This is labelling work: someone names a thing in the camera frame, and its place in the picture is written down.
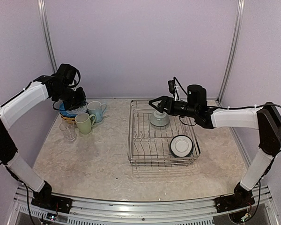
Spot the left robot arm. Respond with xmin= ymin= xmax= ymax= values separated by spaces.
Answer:
xmin=0 ymin=64 xmax=86 ymax=209

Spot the metal wire dish rack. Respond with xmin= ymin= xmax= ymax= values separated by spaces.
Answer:
xmin=127 ymin=99 xmax=201 ymax=168

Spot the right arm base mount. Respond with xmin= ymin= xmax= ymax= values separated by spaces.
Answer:
xmin=214 ymin=185 xmax=255 ymax=213

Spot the green grid pattern bowl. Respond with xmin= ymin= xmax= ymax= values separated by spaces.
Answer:
xmin=149 ymin=110 xmax=170 ymax=127

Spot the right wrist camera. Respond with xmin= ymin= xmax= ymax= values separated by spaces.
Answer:
xmin=168 ymin=76 xmax=187 ymax=101

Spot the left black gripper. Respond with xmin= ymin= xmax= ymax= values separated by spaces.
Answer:
xmin=54 ymin=84 xmax=86 ymax=110

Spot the light blue mug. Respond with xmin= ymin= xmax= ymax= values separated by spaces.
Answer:
xmin=87 ymin=101 xmax=107 ymax=123

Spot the large yellow dotted plate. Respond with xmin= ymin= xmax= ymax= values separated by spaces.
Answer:
xmin=60 ymin=115 xmax=75 ymax=123

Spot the clear glass tumbler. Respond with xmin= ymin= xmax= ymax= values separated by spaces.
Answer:
xmin=67 ymin=101 xmax=88 ymax=115
xmin=59 ymin=121 xmax=77 ymax=142

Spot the blue dotted plate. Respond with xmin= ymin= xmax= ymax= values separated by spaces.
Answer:
xmin=59 ymin=103 xmax=77 ymax=118

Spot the left aluminium corner post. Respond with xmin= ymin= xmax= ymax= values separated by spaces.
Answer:
xmin=37 ymin=0 xmax=58 ymax=72

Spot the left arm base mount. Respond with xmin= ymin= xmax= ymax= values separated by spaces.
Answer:
xmin=31 ymin=183 xmax=73 ymax=214

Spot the black rimmed white bowl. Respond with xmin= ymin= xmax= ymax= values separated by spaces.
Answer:
xmin=169 ymin=135 xmax=194 ymax=158

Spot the right aluminium corner post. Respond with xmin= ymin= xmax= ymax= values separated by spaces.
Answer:
xmin=217 ymin=0 xmax=245 ymax=103

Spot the aluminium front rail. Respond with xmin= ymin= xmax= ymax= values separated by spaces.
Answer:
xmin=7 ymin=185 xmax=279 ymax=225

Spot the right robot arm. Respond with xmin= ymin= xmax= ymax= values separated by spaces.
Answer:
xmin=148 ymin=84 xmax=281 ymax=208

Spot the aluminium corner post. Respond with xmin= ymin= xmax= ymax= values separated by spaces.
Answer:
xmin=217 ymin=0 xmax=245 ymax=103
xmin=37 ymin=0 xmax=58 ymax=72

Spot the green mug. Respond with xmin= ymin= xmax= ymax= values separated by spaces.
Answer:
xmin=75 ymin=112 xmax=96 ymax=135

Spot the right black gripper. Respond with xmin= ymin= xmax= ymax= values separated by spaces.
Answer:
xmin=149 ymin=95 xmax=198 ymax=117

